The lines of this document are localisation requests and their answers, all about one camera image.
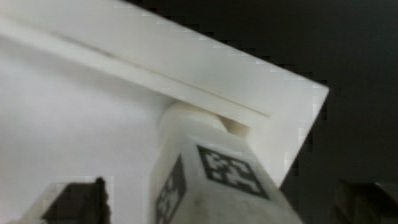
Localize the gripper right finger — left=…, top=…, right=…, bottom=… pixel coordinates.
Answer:
left=331, top=181, right=398, bottom=224

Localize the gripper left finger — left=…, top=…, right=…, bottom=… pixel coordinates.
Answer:
left=41, top=177, right=112, bottom=224

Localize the white square tabletop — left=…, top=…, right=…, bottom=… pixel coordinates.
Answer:
left=0, top=0, right=329, bottom=224

